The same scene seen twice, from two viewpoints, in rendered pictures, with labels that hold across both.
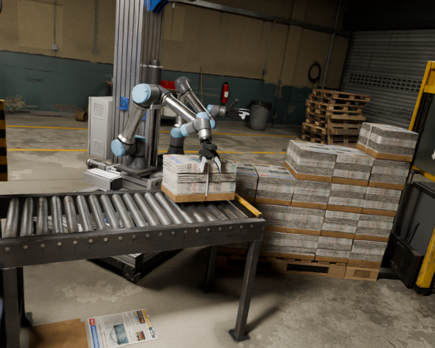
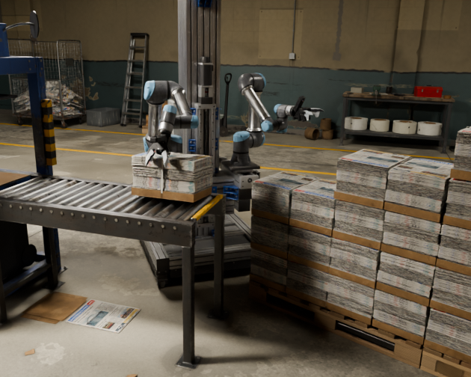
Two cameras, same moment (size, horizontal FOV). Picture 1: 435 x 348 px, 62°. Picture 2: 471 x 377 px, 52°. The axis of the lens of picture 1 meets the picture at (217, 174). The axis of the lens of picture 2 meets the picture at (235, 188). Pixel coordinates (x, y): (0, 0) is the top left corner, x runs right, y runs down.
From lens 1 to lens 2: 201 cm
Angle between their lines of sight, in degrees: 41
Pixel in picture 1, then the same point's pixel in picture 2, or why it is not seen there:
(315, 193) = (364, 224)
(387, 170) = not seen: outside the picture
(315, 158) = (357, 171)
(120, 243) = (52, 216)
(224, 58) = not seen: outside the picture
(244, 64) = not seen: outside the picture
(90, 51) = (331, 57)
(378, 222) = (468, 288)
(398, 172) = not seen: outside the picture
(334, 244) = (398, 308)
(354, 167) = (416, 189)
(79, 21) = (320, 23)
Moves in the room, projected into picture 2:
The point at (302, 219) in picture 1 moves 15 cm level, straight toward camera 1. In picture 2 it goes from (348, 259) to (328, 265)
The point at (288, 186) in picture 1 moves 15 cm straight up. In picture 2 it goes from (327, 208) to (328, 182)
